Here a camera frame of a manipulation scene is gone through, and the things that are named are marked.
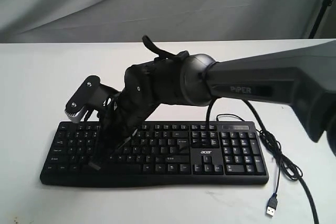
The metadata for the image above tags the black cloth-covered gripper body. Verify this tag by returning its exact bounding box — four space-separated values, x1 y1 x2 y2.
98 58 189 153

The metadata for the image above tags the black Acer keyboard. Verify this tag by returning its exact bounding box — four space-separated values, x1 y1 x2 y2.
40 121 269 188

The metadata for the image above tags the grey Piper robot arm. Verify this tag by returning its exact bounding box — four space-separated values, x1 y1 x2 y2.
90 36 335 169

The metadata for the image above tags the grey backdrop cloth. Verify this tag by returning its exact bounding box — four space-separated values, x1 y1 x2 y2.
1 0 323 43

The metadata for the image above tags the black tripod stand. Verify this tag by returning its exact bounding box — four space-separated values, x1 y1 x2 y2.
308 0 333 39

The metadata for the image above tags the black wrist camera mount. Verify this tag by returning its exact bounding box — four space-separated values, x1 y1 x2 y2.
65 75 119 124

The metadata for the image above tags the black USB cable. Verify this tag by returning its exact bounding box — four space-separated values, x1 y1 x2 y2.
216 114 304 219

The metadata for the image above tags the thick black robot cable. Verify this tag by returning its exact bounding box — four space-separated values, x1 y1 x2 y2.
206 97 321 224

